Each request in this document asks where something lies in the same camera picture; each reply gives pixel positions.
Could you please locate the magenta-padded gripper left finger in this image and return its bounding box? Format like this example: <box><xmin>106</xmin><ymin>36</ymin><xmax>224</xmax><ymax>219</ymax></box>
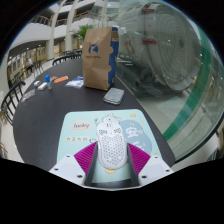
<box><xmin>48</xmin><ymin>141</ymin><xmax>100</xmax><ymax>188</ymax></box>

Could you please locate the large white rocket model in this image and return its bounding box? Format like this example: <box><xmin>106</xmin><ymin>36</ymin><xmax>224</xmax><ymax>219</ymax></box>
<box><xmin>116</xmin><ymin>1</ymin><xmax>201</xmax><ymax>94</ymax></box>

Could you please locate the person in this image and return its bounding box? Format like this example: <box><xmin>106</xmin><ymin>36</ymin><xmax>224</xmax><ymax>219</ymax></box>
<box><xmin>25</xmin><ymin>57</ymin><xmax>35</xmax><ymax>75</ymax></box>

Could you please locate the brown paper bag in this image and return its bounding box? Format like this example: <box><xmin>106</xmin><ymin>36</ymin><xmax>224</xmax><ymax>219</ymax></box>
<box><xmin>81</xmin><ymin>26</ymin><xmax>120</xmax><ymax>92</ymax></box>

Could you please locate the grey pouch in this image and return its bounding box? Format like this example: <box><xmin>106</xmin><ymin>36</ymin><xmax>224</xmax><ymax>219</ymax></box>
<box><xmin>102</xmin><ymin>87</ymin><xmax>125</xmax><ymax>106</ymax></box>

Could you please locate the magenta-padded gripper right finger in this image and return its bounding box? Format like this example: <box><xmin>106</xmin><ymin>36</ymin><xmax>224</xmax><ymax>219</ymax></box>
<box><xmin>125</xmin><ymin>142</ymin><xmax>175</xmax><ymax>188</ymax></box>

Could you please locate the potted palm plant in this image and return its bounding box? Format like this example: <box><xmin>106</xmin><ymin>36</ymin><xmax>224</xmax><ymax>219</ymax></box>
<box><xmin>71</xmin><ymin>24</ymin><xmax>95</xmax><ymax>43</ymax></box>

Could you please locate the small bottle with blue cap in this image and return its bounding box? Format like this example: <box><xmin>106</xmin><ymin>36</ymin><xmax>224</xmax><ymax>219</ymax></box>
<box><xmin>44</xmin><ymin>74</ymin><xmax>53</xmax><ymax>90</ymax></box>

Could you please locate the white perforated computer mouse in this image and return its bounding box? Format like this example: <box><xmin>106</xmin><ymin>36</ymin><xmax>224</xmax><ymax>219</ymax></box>
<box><xmin>95</xmin><ymin>120</ymin><xmax>129</xmax><ymax>170</ymax></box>

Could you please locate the orange flat packet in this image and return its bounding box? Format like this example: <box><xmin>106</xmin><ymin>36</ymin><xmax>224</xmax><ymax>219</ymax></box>
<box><xmin>53</xmin><ymin>75</ymin><xmax>69</xmax><ymax>84</ymax></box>

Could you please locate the white and blue plastic packet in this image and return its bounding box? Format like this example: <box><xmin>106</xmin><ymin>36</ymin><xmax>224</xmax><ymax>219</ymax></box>
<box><xmin>64</xmin><ymin>75</ymin><xmax>85</xmax><ymax>90</ymax></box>

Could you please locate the black chair behind table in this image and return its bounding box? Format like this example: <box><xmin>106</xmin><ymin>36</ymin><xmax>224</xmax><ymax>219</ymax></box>
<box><xmin>51</xmin><ymin>53</ymin><xmax>83</xmax><ymax>66</ymax></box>

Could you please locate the light cartoon-print mouse pad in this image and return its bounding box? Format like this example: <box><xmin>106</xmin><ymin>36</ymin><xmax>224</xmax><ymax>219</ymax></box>
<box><xmin>55</xmin><ymin>108</ymin><xmax>161</xmax><ymax>184</ymax></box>

